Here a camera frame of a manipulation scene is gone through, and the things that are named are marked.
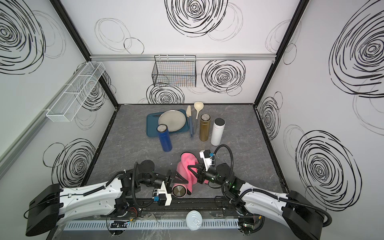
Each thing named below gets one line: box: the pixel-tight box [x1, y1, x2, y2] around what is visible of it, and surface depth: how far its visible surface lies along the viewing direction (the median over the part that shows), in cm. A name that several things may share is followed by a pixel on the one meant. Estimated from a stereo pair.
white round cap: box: [185, 210, 203, 231], surface depth 67 cm
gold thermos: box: [199, 113, 212, 142], surface depth 88 cm
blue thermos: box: [156, 124, 173, 152], surface depth 86 cm
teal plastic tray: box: [146, 109, 190, 138], surface depth 111 cm
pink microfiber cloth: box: [176, 152, 199, 193], surface depth 74 cm
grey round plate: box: [158, 110, 187, 132], surface depth 111 cm
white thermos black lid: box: [210, 117, 226, 147], surface depth 87 cm
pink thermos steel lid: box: [172, 185, 187, 198], surface depth 62 cm
